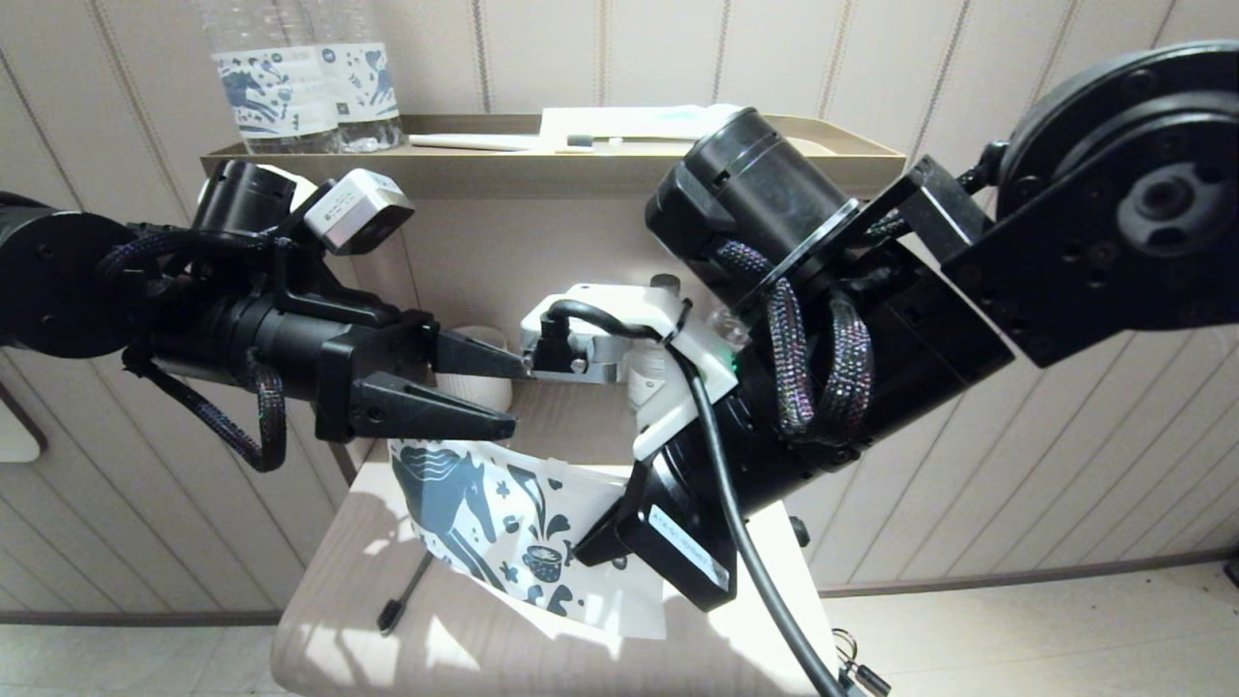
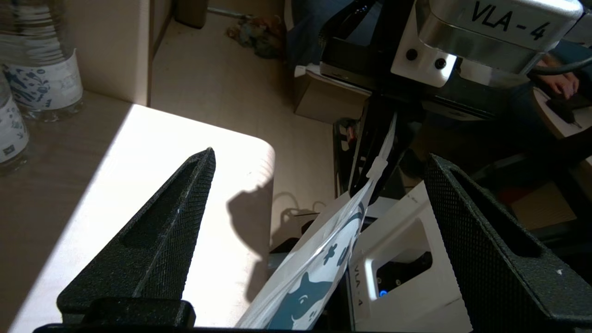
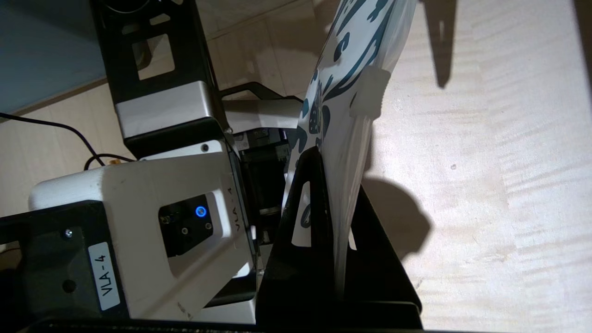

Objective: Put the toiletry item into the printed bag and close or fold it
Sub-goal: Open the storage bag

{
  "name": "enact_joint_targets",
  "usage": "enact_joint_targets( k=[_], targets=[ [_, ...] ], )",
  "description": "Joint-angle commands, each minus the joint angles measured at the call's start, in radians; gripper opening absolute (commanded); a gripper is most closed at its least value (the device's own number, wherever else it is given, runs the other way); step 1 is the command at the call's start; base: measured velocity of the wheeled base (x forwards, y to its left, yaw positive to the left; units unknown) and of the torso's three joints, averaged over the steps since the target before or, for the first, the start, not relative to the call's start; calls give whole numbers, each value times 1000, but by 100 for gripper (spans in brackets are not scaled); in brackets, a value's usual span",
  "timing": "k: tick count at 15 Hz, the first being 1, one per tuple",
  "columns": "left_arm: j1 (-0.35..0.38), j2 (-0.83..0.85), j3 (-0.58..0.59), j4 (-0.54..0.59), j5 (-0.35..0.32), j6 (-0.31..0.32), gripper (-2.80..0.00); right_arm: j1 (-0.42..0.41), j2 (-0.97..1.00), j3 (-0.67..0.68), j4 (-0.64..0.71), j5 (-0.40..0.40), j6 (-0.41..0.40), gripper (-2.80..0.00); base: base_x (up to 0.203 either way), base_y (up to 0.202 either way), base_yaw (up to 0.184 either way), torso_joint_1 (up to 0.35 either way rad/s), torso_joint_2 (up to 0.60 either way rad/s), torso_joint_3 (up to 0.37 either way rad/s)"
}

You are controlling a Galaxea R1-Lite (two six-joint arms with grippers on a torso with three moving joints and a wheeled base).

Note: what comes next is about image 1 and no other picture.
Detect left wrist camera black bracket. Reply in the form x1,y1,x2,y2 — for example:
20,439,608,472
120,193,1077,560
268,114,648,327
271,169,415,325

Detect brown open shelf cabinet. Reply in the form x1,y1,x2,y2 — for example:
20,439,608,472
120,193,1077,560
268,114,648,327
200,114,907,485

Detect white ribbed mug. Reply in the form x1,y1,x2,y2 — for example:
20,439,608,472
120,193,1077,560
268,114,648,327
436,326,514,412

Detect large water bottle horse label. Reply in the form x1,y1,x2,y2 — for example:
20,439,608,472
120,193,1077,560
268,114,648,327
198,0,342,154
310,0,404,152

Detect braided black right arm cable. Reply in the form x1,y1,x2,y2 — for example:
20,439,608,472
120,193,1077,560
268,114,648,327
716,240,877,439

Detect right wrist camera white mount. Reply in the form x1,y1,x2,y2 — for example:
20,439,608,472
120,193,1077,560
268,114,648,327
520,283,739,461

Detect white toothbrush dark bristles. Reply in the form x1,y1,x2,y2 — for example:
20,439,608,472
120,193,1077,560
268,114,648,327
408,133,623,156

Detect white rounded wall fixture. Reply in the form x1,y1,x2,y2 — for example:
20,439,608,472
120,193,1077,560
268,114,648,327
0,382,47,464

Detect white blue packet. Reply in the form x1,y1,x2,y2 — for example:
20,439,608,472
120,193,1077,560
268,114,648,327
538,104,746,144

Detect white blue horse pouch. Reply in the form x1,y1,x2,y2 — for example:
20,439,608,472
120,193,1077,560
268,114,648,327
387,438,671,642

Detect braided black left arm cable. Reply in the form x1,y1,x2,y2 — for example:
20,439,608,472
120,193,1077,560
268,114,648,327
97,227,288,473

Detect braided black arm cable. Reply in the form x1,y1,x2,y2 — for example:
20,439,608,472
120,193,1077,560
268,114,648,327
716,240,877,439
97,227,288,473

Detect black connector with wires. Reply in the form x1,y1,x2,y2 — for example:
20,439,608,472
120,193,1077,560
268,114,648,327
831,629,893,697

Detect grey toothbrush black bristles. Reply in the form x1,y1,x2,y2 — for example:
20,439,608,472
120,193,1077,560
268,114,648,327
378,552,437,637

